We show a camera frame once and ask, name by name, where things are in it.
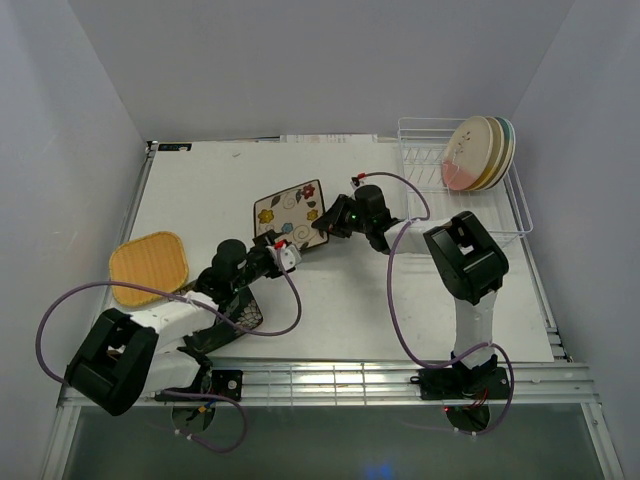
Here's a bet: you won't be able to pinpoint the cream and blue round plate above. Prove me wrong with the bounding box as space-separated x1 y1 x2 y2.
493 117 516 186

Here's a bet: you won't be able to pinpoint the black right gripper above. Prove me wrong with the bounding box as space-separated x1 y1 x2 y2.
313 193 372 238

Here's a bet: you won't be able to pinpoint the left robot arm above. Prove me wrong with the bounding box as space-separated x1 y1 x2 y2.
64 232 301 416

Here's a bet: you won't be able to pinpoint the cream and pink round plate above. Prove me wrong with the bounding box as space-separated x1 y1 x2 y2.
441 116 493 191

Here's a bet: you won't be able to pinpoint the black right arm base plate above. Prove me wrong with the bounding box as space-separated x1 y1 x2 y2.
409 367 513 435

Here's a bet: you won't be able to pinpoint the cream and yellow round plate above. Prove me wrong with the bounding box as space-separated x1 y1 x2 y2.
477 117 505 190

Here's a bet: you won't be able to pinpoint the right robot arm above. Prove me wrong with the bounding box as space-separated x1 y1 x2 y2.
312 185 513 399

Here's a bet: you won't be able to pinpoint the papers at table back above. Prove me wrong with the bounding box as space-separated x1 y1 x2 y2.
279 133 378 144

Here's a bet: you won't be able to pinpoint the black floral square plate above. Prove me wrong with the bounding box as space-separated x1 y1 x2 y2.
184 288 263 355

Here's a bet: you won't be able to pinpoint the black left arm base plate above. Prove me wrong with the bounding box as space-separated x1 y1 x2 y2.
199 369 243 401

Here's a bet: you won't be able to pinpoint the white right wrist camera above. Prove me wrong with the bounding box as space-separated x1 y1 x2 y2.
351 173 367 190

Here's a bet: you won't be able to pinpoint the aluminium table frame rail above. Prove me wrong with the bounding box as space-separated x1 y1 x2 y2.
236 361 600 407

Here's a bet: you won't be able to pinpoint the yellow woven square mat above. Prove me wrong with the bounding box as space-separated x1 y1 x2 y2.
109 231 189 293

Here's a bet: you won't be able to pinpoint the white wire dish rack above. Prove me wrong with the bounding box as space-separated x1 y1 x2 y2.
398 117 533 247

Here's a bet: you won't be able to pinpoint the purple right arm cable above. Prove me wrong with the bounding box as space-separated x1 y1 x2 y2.
359 171 515 437

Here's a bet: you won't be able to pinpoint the square floral cream plate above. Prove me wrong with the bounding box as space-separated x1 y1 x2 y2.
253 179 329 251

